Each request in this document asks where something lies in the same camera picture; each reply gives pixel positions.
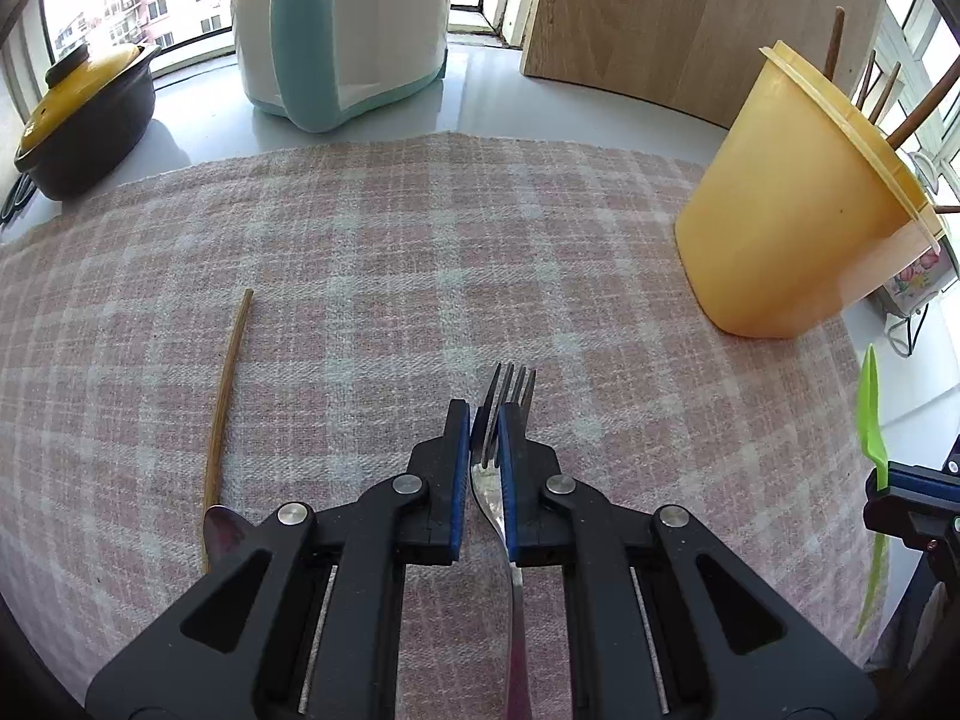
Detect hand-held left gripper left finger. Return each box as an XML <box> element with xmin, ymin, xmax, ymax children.
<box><xmin>86</xmin><ymin>399</ymin><xmax>472</xmax><ymax>720</ymax></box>

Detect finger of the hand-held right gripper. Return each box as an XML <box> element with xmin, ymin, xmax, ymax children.
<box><xmin>862</xmin><ymin>457</ymin><xmax>960</xmax><ymax>541</ymax></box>

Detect rice cooker cable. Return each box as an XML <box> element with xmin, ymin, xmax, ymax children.
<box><xmin>885</xmin><ymin>300</ymin><xmax>931</xmax><ymax>357</ymax></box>

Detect floral white rice cooker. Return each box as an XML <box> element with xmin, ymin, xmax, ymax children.
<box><xmin>874</xmin><ymin>154</ymin><xmax>960</xmax><ymax>316</ymax></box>

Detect large oak wooden board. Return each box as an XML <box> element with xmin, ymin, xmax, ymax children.
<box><xmin>519</xmin><ymin>0</ymin><xmax>886</xmax><ymax>131</ymax></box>

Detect yellow plastic container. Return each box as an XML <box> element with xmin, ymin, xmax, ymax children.
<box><xmin>675</xmin><ymin>40</ymin><xmax>950</xmax><ymax>340</ymax></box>

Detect white teal electric pot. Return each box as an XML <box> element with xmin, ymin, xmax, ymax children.
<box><xmin>227</xmin><ymin>0</ymin><xmax>451</xmax><ymax>134</ymax></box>

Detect green plastic knife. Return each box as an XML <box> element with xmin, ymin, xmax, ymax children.
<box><xmin>855</xmin><ymin>343</ymin><xmax>892</xmax><ymax>640</ymax></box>

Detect black casserole pot yellow lid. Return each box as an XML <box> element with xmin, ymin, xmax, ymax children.
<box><xmin>15</xmin><ymin>43</ymin><xmax>162</xmax><ymax>202</ymax></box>

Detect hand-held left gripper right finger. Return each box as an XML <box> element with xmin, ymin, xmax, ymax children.
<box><xmin>495</xmin><ymin>403</ymin><xmax>878</xmax><ymax>720</ymax></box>

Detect pink checked cloth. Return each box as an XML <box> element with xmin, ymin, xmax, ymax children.
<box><xmin>0</xmin><ymin>131</ymin><xmax>897</xmax><ymax>720</ymax></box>

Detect metal fork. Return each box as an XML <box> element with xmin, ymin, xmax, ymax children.
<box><xmin>471</xmin><ymin>362</ymin><xmax>538</xmax><ymax>720</ymax></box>

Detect metal spoon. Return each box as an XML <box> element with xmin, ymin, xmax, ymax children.
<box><xmin>201</xmin><ymin>505</ymin><xmax>260</xmax><ymax>578</ymax></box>

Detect black scissors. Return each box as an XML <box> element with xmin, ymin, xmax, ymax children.
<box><xmin>0</xmin><ymin>172</ymin><xmax>37</xmax><ymax>230</ymax></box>

